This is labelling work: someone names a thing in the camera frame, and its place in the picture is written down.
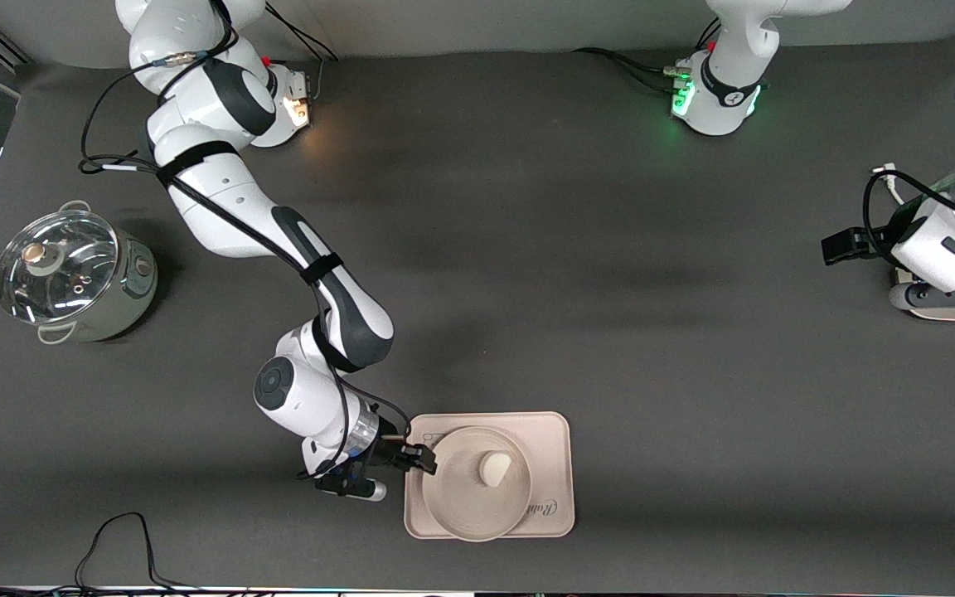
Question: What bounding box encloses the round beige plate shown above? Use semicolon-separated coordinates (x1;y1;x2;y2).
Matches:
421;425;536;543

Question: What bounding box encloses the small white bun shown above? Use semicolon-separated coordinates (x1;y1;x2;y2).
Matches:
478;452;512;488

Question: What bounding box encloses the beige tray with bear print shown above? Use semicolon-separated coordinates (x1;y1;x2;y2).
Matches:
404;411;576;540

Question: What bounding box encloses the pale green electric pot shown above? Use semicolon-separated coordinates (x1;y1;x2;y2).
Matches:
0;200;159;345

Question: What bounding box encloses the glass pot lid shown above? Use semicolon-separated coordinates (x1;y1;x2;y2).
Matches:
0;210;120;326

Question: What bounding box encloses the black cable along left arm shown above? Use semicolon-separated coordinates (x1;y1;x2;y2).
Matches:
861;169;955;268

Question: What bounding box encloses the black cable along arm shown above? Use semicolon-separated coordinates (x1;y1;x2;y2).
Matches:
861;169;955;268
78;0;414;482

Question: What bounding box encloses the white toaster cable with plug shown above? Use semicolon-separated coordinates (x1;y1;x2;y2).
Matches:
870;163;906;201

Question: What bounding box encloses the thin black looped cable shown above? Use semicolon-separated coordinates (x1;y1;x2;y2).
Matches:
75;512;196;592

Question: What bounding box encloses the black left arm base cable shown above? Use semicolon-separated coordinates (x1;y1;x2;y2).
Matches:
572;17;724;96

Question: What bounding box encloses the black arm base cable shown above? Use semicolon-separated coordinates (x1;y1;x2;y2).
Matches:
265;2;339;102
572;17;724;96

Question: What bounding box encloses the black cable along right arm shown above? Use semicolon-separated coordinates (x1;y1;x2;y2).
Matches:
78;0;414;482

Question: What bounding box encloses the black right arm base cable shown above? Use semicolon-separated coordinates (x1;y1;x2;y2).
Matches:
265;2;339;102

